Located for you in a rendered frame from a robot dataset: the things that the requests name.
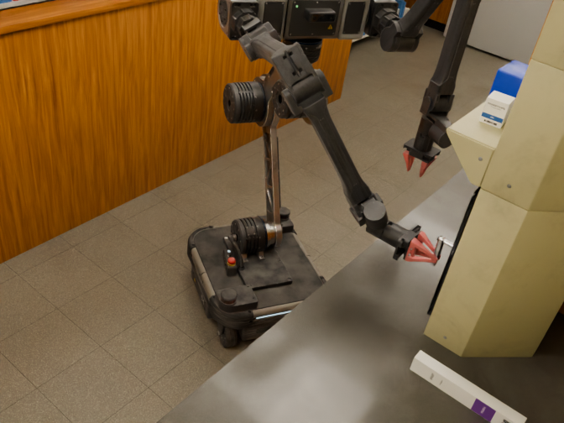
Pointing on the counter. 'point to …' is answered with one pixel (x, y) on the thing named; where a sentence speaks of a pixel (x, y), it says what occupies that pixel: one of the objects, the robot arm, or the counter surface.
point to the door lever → (441, 246)
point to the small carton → (497, 109)
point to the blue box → (509, 78)
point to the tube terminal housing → (512, 235)
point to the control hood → (474, 143)
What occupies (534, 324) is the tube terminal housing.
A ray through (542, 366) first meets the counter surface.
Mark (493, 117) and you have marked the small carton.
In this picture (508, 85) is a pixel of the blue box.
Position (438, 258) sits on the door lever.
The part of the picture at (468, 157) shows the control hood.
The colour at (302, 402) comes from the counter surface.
